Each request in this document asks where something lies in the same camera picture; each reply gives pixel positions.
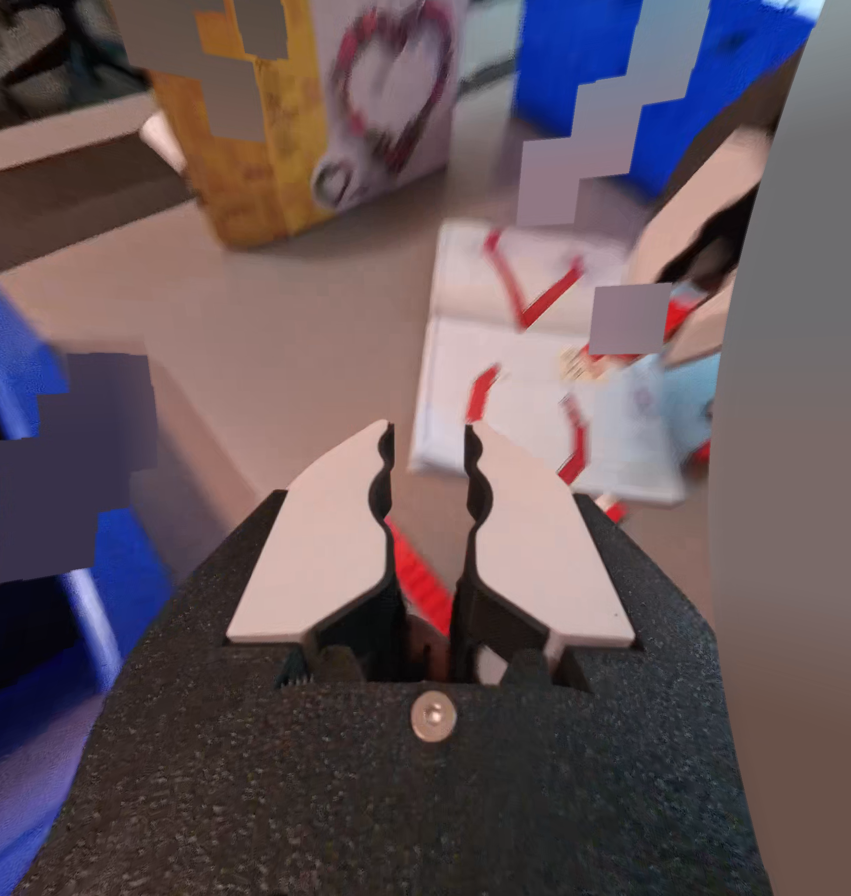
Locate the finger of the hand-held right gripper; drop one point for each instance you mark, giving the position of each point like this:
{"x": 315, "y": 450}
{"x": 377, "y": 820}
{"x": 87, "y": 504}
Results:
{"x": 677, "y": 224}
{"x": 702, "y": 336}

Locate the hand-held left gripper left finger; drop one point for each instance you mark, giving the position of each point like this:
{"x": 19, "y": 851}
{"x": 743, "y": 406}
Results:
{"x": 320, "y": 553}

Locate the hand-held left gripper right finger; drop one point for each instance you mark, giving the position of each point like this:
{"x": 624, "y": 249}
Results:
{"x": 544, "y": 560}

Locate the long red brick strip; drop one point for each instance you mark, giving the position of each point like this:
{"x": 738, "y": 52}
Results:
{"x": 418, "y": 574}

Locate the grey desk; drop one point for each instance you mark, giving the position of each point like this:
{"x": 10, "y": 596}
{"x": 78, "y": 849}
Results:
{"x": 292, "y": 350}

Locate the open instruction booklet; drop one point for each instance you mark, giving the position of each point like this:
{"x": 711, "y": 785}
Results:
{"x": 481, "y": 350}

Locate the blue plastic bin with dividers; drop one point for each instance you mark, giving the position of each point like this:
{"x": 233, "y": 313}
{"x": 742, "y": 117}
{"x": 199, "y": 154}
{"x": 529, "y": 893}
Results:
{"x": 47, "y": 700}

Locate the yellow and white toy box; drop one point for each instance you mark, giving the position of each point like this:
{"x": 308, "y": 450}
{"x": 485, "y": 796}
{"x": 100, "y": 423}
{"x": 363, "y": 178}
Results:
{"x": 285, "y": 189}

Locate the white sheet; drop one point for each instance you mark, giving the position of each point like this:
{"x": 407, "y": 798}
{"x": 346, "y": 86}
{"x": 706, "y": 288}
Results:
{"x": 163, "y": 143}

